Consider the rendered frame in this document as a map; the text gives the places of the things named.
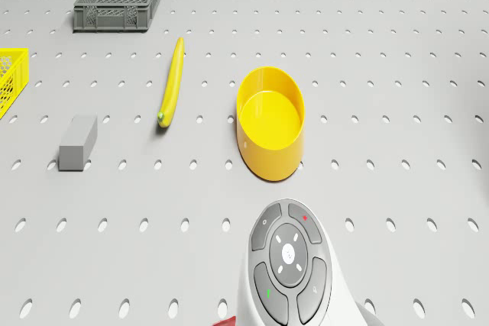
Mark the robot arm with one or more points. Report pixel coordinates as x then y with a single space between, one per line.
290 265

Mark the yellow bowl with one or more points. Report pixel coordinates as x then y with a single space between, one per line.
269 127

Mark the banana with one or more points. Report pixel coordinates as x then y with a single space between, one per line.
172 85

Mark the grey cube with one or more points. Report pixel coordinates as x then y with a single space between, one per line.
76 142

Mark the red plate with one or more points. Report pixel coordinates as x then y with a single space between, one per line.
227 321

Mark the yellow basket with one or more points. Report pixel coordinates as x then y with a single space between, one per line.
11 74

